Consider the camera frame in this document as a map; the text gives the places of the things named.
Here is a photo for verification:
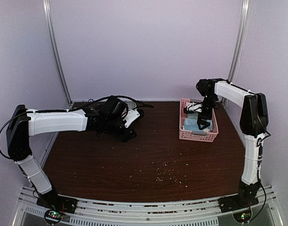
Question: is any aluminium frame post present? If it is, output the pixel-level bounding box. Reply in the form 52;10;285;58
228;0;250;82
42;0;72;105

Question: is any blue patterned towel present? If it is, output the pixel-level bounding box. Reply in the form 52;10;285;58
183;118;213;132

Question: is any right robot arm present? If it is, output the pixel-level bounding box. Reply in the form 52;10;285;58
196;79;270;210

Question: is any right aluminium frame post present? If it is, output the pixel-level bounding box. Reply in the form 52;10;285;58
228;0;250;82

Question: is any left aluminium frame post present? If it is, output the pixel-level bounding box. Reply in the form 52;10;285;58
42;0;72;105

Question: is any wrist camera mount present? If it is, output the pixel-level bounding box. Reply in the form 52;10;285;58
123;110;140;128
184;102;202;114

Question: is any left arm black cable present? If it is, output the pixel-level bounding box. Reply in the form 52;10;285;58
68;95;155;111

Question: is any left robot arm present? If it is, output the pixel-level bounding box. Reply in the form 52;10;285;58
0;96;151;209

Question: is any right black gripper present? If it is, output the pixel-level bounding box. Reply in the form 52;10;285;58
198;94;218;129

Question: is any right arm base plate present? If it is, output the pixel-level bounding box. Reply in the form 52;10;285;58
218;194;259;213

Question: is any striped ceramic mug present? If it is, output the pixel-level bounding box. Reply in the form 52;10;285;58
126;101;137;110

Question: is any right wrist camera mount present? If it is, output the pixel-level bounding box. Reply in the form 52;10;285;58
184;102;202;114

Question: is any front aluminium rail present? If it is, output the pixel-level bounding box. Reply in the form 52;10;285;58
18;185;276;226

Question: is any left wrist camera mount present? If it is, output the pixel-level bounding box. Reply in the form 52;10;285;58
123;110;140;128

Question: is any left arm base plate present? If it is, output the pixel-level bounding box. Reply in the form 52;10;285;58
36;191;78;214

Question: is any pink plastic basket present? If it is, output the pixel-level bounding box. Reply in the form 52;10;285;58
179;98;219;143

